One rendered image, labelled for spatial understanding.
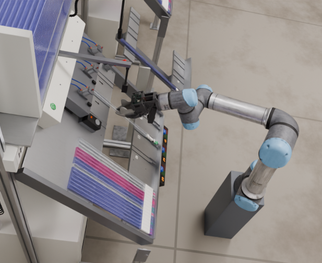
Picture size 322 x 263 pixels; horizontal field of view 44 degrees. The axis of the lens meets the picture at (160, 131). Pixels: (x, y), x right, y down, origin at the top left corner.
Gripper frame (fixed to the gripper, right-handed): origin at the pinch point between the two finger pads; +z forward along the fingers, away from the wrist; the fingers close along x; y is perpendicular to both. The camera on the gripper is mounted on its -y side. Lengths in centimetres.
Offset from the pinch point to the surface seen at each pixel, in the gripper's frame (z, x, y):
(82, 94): 1.5, 12.3, 27.6
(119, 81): 2.6, -18.9, -0.8
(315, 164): -87, -50, -155
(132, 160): -2.8, 17.6, -13.8
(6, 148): 6, 50, 51
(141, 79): 3.1, -41.7, -24.8
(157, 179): -9.0, 18.9, -30.4
